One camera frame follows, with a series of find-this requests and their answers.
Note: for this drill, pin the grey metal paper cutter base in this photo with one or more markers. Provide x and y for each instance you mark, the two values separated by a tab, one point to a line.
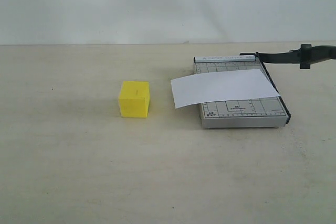
264	112

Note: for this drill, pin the yellow foam cube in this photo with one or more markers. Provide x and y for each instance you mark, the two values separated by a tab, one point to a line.
134	99

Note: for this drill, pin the black cutter blade lever arm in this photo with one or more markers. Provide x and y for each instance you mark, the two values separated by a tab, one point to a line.
305	56

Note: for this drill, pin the white paper sheet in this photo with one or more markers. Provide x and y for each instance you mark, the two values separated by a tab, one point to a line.
221	86

